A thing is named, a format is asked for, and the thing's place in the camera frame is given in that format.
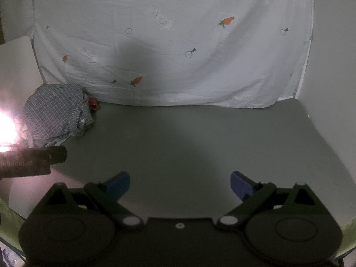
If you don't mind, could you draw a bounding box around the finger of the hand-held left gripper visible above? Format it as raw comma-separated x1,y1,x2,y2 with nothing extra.
47,145,68,165

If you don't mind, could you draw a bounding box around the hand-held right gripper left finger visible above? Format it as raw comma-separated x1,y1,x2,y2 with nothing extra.
42,172,144,229

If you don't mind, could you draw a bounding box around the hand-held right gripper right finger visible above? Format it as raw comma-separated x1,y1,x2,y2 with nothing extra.
218,171,319,229

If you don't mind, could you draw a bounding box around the checked shirt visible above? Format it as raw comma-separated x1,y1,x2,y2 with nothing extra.
23,83,95,147

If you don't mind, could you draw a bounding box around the light green fabric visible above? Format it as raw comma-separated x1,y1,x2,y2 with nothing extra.
0,197,356,260

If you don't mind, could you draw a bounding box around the red cloth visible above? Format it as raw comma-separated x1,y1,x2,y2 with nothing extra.
88,96,101,112

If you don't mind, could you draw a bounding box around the white carrot-print sheet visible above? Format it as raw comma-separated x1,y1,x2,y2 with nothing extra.
30,0,315,109

